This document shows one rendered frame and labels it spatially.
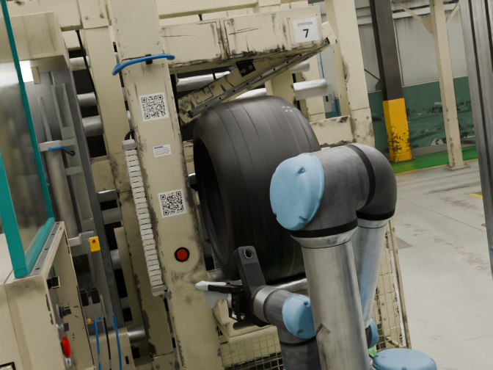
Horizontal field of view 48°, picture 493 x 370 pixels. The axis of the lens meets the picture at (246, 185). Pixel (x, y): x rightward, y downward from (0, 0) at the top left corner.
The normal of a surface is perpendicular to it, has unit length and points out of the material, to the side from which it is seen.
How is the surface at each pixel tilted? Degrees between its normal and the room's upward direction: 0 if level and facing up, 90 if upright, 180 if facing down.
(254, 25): 90
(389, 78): 90
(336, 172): 65
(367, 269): 111
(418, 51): 90
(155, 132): 90
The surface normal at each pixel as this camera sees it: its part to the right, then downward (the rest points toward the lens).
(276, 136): 0.11, -0.50
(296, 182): -0.88, 0.08
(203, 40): 0.26, 0.08
